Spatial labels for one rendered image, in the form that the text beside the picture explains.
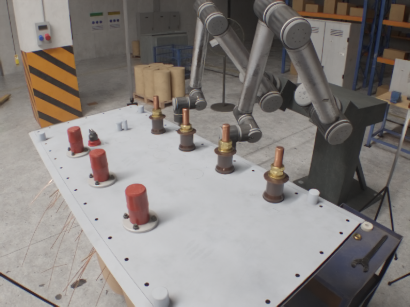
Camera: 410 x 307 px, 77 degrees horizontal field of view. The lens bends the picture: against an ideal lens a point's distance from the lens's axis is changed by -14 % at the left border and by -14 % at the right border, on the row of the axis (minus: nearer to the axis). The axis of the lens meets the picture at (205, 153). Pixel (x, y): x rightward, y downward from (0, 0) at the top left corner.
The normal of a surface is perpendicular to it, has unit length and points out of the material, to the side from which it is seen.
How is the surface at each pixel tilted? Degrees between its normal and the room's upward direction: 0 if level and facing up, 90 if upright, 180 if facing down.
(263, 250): 0
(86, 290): 0
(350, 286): 0
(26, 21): 90
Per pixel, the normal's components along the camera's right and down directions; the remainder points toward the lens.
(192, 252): 0.00, -0.89
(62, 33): 0.64, 0.35
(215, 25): 0.26, 0.73
